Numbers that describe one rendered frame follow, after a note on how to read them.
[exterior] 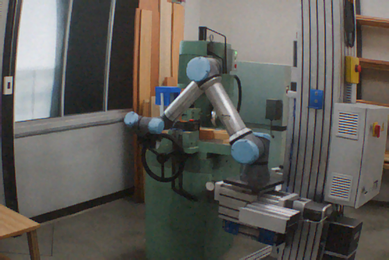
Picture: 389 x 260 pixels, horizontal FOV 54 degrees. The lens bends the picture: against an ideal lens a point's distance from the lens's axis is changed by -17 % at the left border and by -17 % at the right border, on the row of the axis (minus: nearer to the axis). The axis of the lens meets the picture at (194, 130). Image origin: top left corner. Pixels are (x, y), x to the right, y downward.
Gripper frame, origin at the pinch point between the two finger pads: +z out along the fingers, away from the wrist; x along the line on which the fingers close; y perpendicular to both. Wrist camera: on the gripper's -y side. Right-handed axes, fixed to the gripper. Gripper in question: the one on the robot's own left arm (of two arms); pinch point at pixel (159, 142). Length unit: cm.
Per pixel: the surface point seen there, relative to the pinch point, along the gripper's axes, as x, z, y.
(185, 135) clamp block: 8.5, 11.0, -10.4
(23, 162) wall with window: -127, 19, 33
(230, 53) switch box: 10, 31, -81
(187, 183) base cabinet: 7.4, 34.9, 11.5
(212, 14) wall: -103, 184, -232
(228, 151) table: 31.4, 23.5, -9.2
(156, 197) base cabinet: -13.1, 41.4, 24.3
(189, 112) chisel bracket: -0.5, 23.7, -29.7
